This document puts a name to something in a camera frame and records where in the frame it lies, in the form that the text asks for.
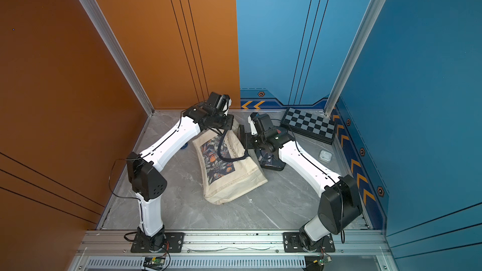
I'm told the cream canvas tote bag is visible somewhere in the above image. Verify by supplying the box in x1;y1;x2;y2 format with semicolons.
192;120;268;205

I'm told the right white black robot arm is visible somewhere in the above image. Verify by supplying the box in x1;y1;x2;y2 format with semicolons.
240;112;363;252

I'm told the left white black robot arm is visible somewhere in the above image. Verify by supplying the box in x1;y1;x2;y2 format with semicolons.
126;92;233;252

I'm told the black white chess board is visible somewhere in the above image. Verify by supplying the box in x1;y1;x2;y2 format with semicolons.
280;107;336;144

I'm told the small white case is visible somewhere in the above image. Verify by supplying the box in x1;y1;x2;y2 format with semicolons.
319;150;333;162

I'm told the white vent grille strip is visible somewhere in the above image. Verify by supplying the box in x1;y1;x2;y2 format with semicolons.
84;256;306;270

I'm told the right green circuit board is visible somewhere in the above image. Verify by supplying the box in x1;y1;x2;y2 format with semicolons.
313;254;332;270

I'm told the green circuit board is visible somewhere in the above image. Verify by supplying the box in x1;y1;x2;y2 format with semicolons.
313;254;332;270
143;257;167;270

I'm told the left green circuit board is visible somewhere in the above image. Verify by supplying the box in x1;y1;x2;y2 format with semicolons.
143;257;167;270

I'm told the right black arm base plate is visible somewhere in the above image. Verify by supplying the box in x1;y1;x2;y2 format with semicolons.
282;232;336;253

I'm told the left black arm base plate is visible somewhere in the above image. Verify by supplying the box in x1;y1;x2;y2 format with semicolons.
131;231;185;254

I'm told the aluminium mounting rail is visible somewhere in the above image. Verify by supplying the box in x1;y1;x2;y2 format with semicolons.
75;230;391;256

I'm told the left aluminium corner post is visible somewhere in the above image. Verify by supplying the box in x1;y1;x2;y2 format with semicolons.
79;0;154;117

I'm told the aluminium corner post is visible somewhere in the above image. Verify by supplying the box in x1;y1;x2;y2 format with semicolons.
79;0;154;117
323;0;386;118

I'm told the right aluminium corner post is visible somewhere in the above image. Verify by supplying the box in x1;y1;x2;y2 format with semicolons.
323;0;386;118

